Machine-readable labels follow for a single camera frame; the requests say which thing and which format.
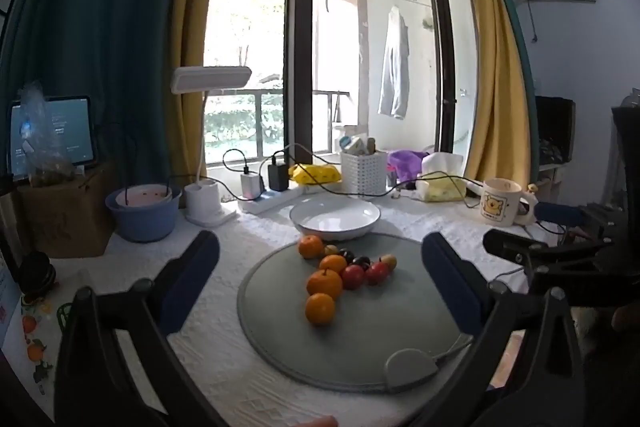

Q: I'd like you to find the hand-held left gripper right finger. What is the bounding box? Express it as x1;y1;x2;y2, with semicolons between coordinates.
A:
410;232;586;427

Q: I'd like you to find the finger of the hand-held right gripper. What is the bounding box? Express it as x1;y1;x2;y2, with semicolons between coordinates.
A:
534;202;618;230
482;229;613;275

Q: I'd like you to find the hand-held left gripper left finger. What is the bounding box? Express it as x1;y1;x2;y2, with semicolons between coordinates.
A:
54;229;231;427

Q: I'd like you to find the small red apple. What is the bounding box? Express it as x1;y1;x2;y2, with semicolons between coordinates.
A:
365;261;390;286

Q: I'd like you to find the red cherry tomato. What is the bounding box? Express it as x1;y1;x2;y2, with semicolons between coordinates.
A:
341;264;366;291

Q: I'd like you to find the orange mandarin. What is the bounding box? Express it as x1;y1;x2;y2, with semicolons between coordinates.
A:
298;234;325;259
306;269;344;299
320;254;348;275
305;293;336;326

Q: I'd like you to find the white round plate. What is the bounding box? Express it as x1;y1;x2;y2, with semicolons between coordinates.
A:
289;199;382;242

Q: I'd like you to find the cream cartoon mug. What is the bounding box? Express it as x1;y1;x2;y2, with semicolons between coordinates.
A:
480;178;536;228

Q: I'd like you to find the blue plastic basin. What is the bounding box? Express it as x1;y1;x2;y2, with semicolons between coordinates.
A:
105;184;182;243

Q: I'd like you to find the black screen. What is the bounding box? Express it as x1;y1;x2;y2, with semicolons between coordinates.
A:
535;96;576;165

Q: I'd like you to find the yellow tissue pack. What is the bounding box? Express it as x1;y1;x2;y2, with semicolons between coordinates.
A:
415;152;468;202

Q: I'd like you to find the round grey mat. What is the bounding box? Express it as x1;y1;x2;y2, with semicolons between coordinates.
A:
237;232;473;394

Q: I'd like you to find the white power strip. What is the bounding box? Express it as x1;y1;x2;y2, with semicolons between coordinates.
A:
237;184;306;215

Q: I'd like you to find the white charger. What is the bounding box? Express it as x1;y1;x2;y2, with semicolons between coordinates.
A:
240;172;264;200

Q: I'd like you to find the purple cloth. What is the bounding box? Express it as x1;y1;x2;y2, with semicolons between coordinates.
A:
387;149;431;184

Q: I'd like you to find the black charger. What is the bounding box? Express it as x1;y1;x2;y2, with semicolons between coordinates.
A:
268;163;291;192

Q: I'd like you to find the white woven basket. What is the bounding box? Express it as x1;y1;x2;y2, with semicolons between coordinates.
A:
341;150;388;196

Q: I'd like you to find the brown cardboard box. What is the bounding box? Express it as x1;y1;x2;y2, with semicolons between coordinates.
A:
17;162;121;259

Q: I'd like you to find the yellow curtain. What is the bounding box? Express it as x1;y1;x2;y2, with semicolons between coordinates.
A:
180;0;231;208
450;0;533;188

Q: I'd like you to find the black round object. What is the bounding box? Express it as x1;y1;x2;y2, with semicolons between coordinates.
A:
19;251;57;303

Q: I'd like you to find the yellow printed package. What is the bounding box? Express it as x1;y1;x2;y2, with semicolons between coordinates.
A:
290;163;342;185

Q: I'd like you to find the paper with orange print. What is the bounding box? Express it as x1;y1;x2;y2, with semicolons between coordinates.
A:
0;252;68;408

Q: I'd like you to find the dark balcony railing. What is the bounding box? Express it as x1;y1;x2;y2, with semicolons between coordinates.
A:
205;89;351;158

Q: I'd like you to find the tablet screen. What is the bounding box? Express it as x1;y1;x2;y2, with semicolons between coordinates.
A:
9;96;97;180

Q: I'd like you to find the clear plastic bag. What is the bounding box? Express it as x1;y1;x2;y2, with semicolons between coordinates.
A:
20;82;76;188

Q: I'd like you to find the white desk lamp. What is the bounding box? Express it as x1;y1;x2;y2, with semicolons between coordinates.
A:
171;66;252;227

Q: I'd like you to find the hanging pale shirt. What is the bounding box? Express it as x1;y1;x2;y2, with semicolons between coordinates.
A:
377;6;412;120

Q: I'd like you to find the thin black cable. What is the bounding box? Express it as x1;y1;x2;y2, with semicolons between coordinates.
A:
165;174;242;202

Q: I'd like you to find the long black charger cable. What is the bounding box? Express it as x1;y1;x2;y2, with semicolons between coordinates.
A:
272;142;483;208

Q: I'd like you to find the dark window frame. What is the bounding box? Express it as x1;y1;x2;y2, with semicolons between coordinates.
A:
282;0;473;158

